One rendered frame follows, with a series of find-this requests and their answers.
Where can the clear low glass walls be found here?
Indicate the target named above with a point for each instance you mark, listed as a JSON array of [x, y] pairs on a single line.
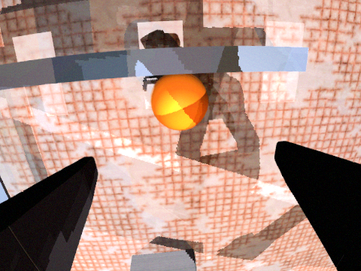
[[17, 169]]

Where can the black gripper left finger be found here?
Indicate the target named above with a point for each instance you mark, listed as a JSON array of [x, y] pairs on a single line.
[[40, 228]]

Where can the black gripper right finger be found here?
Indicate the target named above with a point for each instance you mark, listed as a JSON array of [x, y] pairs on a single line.
[[328, 189]]

